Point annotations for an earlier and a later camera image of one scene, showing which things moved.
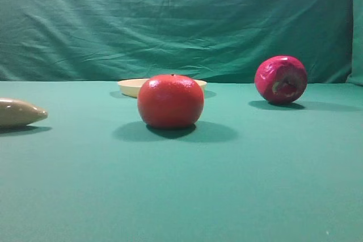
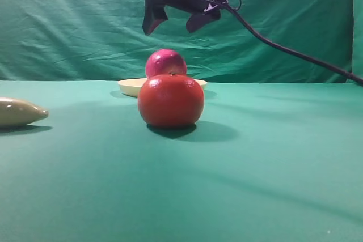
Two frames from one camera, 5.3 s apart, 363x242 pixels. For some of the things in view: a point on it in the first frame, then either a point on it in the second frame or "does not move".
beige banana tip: x=15 y=112 does not move
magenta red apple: x=281 y=79 → x=165 y=62
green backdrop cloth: x=216 y=25 does not move
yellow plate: x=131 y=86 does not move
